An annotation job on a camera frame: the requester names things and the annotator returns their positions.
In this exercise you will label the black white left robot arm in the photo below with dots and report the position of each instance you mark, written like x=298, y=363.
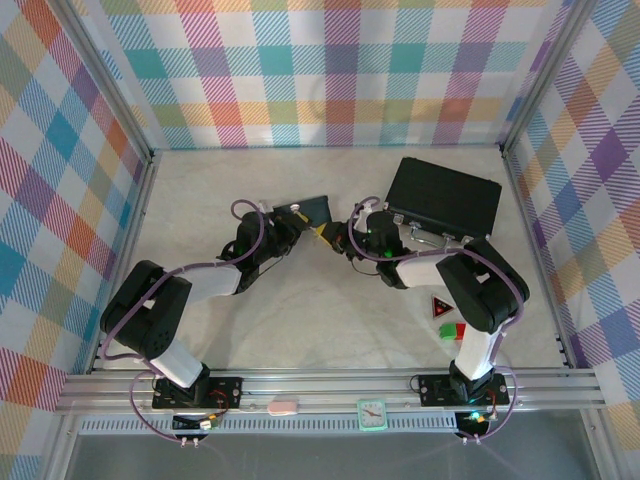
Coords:
x=165, y=305

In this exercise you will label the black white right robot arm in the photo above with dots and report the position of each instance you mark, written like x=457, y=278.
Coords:
x=480, y=295

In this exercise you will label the black hard carrying case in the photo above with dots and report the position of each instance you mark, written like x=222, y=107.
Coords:
x=445, y=195

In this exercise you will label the red black triangle sign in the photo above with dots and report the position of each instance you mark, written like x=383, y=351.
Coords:
x=441, y=307

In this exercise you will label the green and red block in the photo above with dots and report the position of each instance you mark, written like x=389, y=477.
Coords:
x=452, y=332

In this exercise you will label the pink eraser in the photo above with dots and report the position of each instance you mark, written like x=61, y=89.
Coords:
x=282, y=406

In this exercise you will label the small mint green clock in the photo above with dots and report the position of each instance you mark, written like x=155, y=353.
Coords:
x=371, y=414

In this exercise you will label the black connector board green light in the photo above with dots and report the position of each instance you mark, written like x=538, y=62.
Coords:
x=474, y=421

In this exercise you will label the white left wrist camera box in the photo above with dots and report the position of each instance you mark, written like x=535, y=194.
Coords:
x=266, y=205

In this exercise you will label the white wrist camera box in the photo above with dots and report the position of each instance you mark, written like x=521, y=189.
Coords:
x=266, y=205
x=364, y=212

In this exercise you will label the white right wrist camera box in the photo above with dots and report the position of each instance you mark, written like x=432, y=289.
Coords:
x=364, y=212

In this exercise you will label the aluminium side rail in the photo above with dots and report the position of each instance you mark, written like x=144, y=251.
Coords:
x=525, y=215
x=135, y=225

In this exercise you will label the aluminium front frame rail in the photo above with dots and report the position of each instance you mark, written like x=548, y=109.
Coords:
x=325, y=390

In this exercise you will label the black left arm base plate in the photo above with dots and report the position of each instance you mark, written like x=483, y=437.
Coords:
x=225, y=392

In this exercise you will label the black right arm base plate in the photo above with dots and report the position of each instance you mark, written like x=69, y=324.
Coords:
x=432, y=390

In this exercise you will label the aluminium frame post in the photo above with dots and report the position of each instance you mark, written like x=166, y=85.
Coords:
x=545, y=77
x=107, y=82

